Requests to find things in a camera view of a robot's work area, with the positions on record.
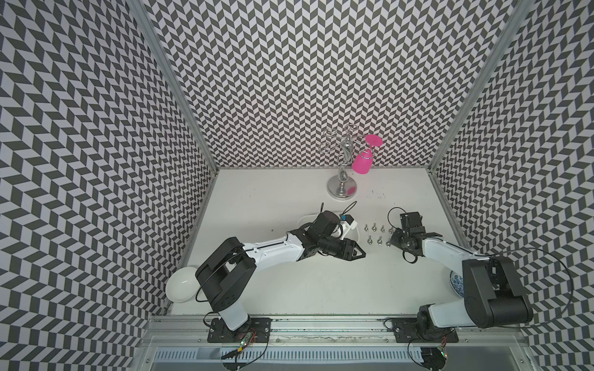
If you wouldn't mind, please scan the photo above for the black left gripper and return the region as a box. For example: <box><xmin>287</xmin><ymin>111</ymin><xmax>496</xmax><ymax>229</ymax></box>
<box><xmin>319</xmin><ymin>235</ymin><xmax>368</xmax><ymax>261</ymax></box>

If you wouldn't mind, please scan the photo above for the white storage box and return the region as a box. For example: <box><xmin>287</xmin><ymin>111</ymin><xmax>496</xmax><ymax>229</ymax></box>
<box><xmin>297</xmin><ymin>214</ymin><xmax>360</xmax><ymax>242</ymax></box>

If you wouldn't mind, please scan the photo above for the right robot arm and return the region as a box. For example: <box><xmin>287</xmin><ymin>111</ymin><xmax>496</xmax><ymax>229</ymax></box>
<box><xmin>391</xmin><ymin>227</ymin><xmax>534</xmax><ymax>340</ymax></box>

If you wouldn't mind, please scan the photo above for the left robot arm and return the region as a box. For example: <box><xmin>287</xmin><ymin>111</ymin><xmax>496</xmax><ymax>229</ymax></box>
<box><xmin>195</xmin><ymin>225</ymin><xmax>366</xmax><ymax>331</ymax></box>

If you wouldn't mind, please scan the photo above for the blue patterned bowl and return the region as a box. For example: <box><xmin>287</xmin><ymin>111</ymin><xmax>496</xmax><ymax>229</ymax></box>
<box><xmin>450</xmin><ymin>271</ymin><xmax>464</xmax><ymax>298</ymax></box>

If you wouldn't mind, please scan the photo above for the chrome glass holder stand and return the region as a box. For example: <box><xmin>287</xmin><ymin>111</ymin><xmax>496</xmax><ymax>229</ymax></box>
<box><xmin>326</xmin><ymin>125</ymin><xmax>357</xmax><ymax>201</ymax></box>

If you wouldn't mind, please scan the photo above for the pink wine glass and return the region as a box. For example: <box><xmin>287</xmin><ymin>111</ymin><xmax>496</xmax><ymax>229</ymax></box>
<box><xmin>352</xmin><ymin>134</ymin><xmax>384</xmax><ymax>175</ymax></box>

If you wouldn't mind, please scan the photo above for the clear wine glass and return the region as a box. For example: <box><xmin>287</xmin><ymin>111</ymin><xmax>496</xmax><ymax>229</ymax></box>
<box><xmin>320</xmin><ymin>128</ymin><xmax>341</xmax><ymax>155</ymax></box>

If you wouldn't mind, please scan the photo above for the white plain bowl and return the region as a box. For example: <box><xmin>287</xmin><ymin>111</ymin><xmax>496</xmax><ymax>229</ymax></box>
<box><xmin>166</xmin><ymin>267</ymin><xmax>200</xmax><ymax>303</ymax></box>

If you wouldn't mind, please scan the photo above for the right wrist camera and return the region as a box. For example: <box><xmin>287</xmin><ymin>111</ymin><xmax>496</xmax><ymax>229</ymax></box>
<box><xmin>400</xmin><ymin>212</ymin><xmax>423</xmax><ymax>230</ymax></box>

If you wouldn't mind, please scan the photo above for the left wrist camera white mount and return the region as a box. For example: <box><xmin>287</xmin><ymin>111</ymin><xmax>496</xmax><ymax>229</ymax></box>
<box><xmin>339</xmin><ymin>201</ymin><xmax>357</xmax><ymax>240</ymax></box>

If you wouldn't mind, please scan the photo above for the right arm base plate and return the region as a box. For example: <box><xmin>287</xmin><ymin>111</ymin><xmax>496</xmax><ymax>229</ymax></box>
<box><xmin>389</xmin><ymin>317</ymin><xmax>459</xmax><ymax>344</ymax></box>

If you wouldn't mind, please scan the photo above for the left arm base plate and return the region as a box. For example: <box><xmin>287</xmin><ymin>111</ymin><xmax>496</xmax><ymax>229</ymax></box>
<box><xmin>207</xmin><ymin>317</ymin><xmax>272</xmax><ymax>344</ymax></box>

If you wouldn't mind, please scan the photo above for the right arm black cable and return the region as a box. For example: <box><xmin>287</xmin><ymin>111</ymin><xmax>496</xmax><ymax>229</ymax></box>
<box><xmin>386</xmin><ymin>206</ymin><xmax>575</xmax><ymax>326</ymax></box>

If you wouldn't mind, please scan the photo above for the aluminium front rail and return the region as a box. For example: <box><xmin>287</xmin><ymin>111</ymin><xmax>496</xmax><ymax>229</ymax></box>
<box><xmin>139</xmin><ymin>315</ymin><xmax>528</xmax><ymax>348</ymax></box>

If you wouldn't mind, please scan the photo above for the aluminium corner post right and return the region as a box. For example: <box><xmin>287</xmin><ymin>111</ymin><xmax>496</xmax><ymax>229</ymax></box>
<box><xmin>427</xmin><ymin>0</ymin><xmax>535</xmax><ymax>173</ymax></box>

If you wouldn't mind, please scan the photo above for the aluminium corner post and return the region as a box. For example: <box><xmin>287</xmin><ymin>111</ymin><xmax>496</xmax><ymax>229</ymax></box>
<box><xmin>427</xmin><ymin>0</ymin><xmax>535</xmax><ymax>173</ymax></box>
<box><xmin>127</xmin><ymin>0</ymin><xmax>219</xmax><ymax>173</ymax></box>

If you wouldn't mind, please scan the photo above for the aluminium corner post left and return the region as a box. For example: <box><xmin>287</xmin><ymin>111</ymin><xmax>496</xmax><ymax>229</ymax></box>
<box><xmin>127</xmin><ymin>0</ymin><xmax>219</xmax><ymax>173</ymax></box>

